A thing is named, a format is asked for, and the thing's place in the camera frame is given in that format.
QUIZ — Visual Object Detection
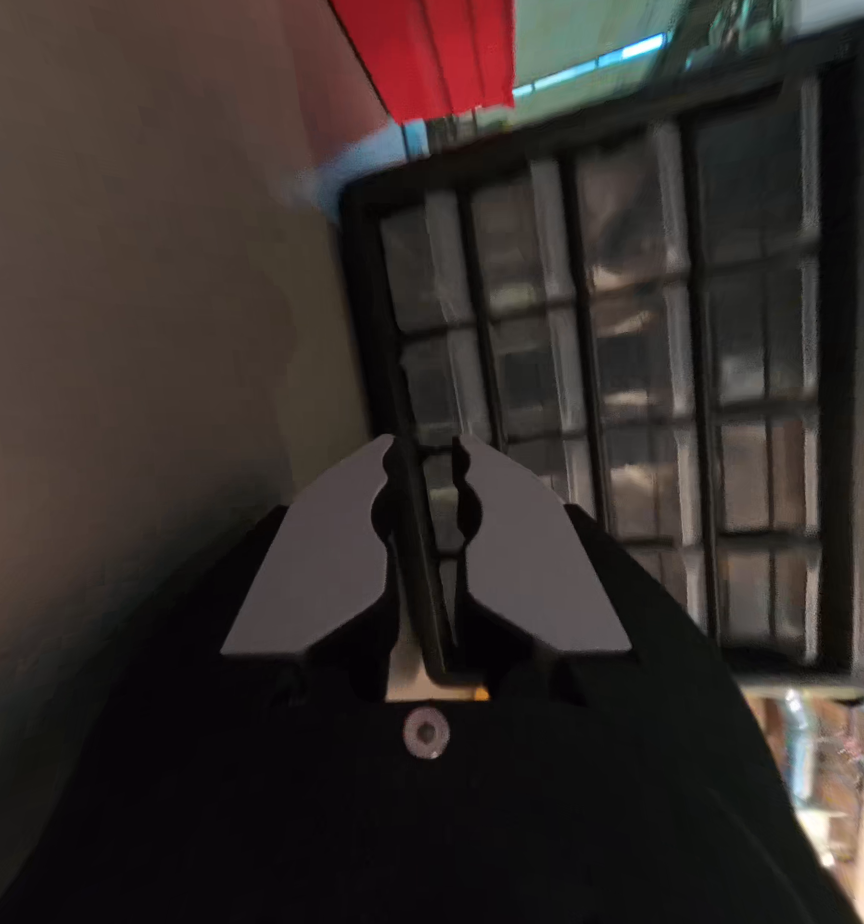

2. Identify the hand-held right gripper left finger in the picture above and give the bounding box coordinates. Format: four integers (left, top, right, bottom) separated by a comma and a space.
220, 434, 401, 658

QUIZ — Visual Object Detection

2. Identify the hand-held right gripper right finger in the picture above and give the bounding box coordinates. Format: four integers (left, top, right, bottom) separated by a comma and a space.
451, 434, 635, 658

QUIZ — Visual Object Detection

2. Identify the black drawer cabinet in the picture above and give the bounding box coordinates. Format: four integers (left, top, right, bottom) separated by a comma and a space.
339, 18, 864, 704

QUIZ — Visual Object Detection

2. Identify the red plastic bin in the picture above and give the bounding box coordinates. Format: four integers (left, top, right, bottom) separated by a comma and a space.
329, 0, 520, 127

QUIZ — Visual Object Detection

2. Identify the round metal duct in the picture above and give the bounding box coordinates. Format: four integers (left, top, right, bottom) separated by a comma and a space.
782, 691, 834, 809

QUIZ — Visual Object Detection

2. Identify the glass partition wall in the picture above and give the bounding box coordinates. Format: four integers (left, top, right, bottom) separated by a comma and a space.
512, 0, 794, 102

